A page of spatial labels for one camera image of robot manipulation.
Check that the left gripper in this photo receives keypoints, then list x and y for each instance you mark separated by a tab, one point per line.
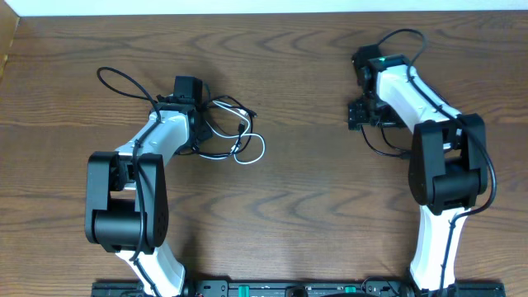
202	132

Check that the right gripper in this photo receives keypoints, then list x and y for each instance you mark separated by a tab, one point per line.
357	116

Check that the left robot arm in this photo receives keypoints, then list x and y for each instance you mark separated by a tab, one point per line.
126	192

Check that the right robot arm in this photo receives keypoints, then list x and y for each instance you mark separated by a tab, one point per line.
449	166

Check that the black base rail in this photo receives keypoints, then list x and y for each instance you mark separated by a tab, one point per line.
371	287

